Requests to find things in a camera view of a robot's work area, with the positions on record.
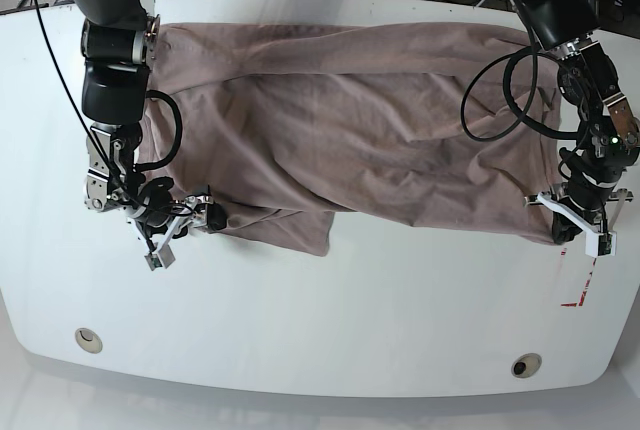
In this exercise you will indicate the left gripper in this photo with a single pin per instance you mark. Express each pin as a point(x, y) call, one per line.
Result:
point(577, 206)

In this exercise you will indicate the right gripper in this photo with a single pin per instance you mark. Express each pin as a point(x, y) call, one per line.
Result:
point(157, 224)

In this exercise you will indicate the mauve t-shirt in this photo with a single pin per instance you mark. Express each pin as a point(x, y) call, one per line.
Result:
point(288, 125)

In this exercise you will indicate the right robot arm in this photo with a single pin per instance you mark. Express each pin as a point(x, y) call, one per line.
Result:
point(118, 46)

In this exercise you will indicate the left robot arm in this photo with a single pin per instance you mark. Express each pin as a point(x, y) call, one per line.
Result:
point(607, 139)

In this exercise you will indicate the red tape rectangle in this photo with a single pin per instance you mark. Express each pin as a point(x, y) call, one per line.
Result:
point(573, 277)

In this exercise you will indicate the right table grommet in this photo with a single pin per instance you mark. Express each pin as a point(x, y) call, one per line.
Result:
point(526, 365)

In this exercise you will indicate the table grommet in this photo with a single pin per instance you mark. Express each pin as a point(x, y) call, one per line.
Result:
point(526, 365)
point(88, 341)

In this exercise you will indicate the left table grommet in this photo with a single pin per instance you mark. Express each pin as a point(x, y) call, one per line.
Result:
point(88, 341)

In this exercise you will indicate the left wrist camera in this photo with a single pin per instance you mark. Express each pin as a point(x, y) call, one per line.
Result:
point(600, 244)

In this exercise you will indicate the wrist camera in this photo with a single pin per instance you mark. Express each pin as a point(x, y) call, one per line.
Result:
point(162, 257)
point(600, 244)

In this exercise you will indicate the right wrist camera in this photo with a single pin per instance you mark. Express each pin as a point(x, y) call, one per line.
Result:
point(162, 257)

